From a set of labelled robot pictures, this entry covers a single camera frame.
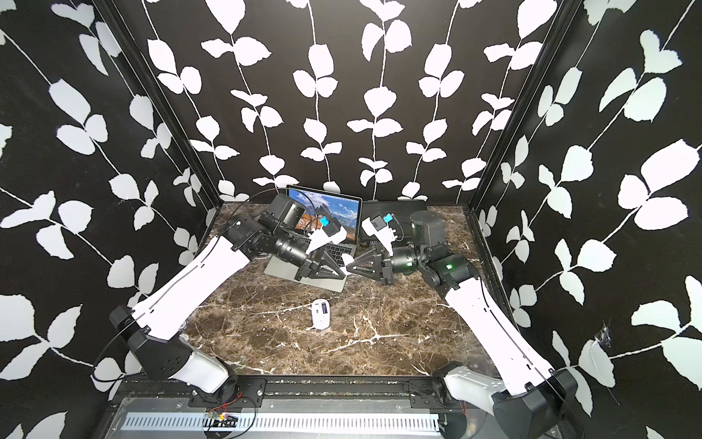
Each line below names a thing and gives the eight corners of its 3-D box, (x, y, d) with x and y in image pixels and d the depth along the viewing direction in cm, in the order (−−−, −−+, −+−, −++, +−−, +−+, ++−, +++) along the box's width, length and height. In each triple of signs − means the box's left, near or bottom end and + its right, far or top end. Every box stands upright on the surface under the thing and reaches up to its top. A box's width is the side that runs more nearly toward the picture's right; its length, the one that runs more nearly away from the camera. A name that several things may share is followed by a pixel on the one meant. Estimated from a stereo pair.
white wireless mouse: (310, 329, 87) (309, 326, 85) (313, 302, 93) (312, 298, 91) (329, 329, 87) (328, 326, 85) (331, 302, 93) (330, 298, 91)
